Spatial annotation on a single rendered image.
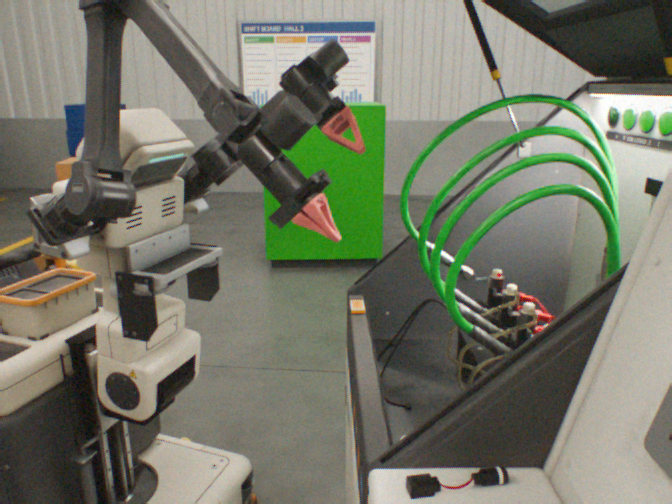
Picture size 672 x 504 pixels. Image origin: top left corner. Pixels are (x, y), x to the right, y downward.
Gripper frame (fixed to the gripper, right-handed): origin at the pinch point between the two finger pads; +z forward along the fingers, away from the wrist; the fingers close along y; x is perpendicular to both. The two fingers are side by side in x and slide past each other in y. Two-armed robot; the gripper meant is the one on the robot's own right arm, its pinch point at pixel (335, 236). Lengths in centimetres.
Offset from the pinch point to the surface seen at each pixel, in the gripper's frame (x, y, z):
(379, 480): -24.6, -8.0, 24.6
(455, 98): 672, 1, -3
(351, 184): 334, -86, -9
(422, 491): -26.4, -3.5, 27.6
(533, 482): -20.6, 5.0, 37.3
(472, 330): -8.4, 8.6, 21.9
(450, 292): -9.2, 10.2, 15.5
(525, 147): 51, 29, 16
